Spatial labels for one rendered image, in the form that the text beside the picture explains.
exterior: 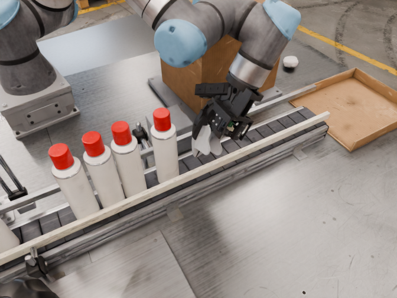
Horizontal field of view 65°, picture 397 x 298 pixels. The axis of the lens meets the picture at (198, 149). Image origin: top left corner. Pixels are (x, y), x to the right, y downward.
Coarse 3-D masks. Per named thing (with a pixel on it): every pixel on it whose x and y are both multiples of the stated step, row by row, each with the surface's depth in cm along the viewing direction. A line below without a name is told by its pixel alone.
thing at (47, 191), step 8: (304, 88) 85; (312, 88) 85; (288, 96) 83; (296, 96) 84; (264, 104) 80; (272, 104) 81; (248, 112) 78; (256, 112) 80; (184, 136) 72; (144, 152) 69; (152, 152) 69; (88, 176) 64; (56, 184) 63; (40, 192) 61; (48, 192) 62; (56, 192) 63; (16, 200) 60; (24, 200) 60; (32, 200) 61; (0, 208) 59; (8, 208) 59; (16, 208) 60
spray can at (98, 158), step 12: (96, 132) 55; (84, 144) 54; (96, 144) 54; (84, 156) 57; (96, 156) 56; (108, 156) 57; (96, 168) 57; (108, 168) 58; (96, 180) 60; (108, 180) 60; (108, 192) 62; (120, 192) 65; (108, 204) 65
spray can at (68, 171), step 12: (60, 144) 53; (60, 156) 52; (72, 156) 55; (60, 168) 53; (72, 168) 54; (60, 180) 55; (72, 180) 55; (84, 180) 58; (72, 192) 57; (84, 192) 59; (72, 204) 60; (84, 204) 61; (96, 204) 64; (84, 216) 63
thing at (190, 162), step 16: (304, 112) 91; (256, 128) 86; (272, 128) 86; (224, 144) 82; (240, 144) 82; (272, 144) 82; (192, 160) 78; (208, 160) 78; (240, 160) 78; (208, 176) 74; (64, 208) 68; (128, 208) 68; (32, 224) 66; (48, 224) 66; (64, 224) 66; (96, 224) 66; (64, 240) 63; (0, 272) 59
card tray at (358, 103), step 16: (336, 80) 108; (352, 80) 110; (368, 80) 107; (304, 96) 104; (320, 96) 104; (336, 96) 104; (352, 96) 104; (368, 96) 104; (384, 96) 104; (320, 112) 98; (336, 112) 98; (352, 112) 98; (368, 112) 98; (384, 112) 98; (336, 128) 93; (352, 128) 93; (368, 128) 93; (384, 128) 88; (352, 144) 88
